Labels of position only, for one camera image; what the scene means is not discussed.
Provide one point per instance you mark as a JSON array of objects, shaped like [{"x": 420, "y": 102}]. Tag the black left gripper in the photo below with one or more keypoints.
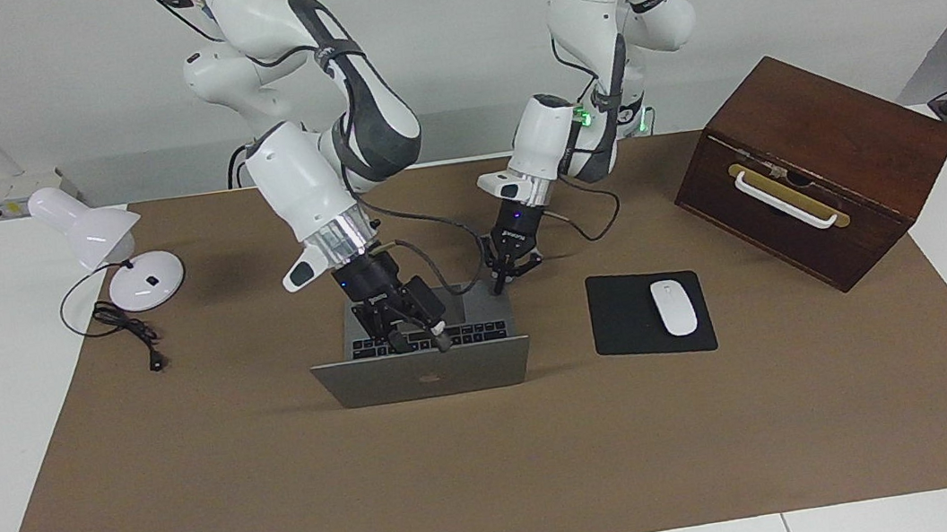
[{"x": 515, "y": 225}]

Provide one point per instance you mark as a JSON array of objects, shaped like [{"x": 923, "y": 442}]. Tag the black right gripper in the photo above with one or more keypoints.
[{"x": 377, "y": 291}]

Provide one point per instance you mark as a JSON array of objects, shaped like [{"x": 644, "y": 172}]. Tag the silver grey laptop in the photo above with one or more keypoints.
[{"x": 424, "y": 376}]

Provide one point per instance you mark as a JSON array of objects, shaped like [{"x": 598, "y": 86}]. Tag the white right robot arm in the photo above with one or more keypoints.
[{"x": 310, "y": 187}]

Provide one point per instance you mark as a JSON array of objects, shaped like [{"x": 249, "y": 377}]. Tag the black mouse pad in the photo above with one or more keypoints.
[{"x": 620, "y": 320}]

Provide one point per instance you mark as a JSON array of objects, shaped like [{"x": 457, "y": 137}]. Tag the brown table mat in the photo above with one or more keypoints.
[{"x": 498, "y": 462}]

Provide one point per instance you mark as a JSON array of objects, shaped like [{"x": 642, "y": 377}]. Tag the white computer mouse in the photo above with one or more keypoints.
[{"x": 674, "y": 307}]

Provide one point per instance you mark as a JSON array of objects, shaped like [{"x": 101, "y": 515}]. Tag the dark brown wooden box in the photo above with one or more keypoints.
[{"x": 826, "y": 123}]

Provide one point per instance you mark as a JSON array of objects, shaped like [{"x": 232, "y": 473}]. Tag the white desk lamp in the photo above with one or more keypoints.
[{"x": 84, "y": 223}]

